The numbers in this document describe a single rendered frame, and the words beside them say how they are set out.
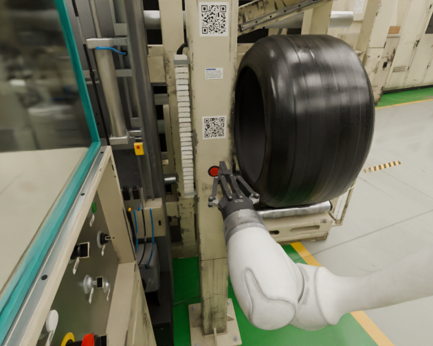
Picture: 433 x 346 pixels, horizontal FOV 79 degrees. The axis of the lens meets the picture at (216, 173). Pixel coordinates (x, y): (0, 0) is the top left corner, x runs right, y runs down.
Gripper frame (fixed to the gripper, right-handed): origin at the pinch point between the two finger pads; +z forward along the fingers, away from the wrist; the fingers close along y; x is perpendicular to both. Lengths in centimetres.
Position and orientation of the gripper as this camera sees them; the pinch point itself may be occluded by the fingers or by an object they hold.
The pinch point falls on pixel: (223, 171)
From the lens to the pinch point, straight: 73.6
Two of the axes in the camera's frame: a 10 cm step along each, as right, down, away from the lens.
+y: -9.8, 0.4, -1.7
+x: -0.6, 8.4, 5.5
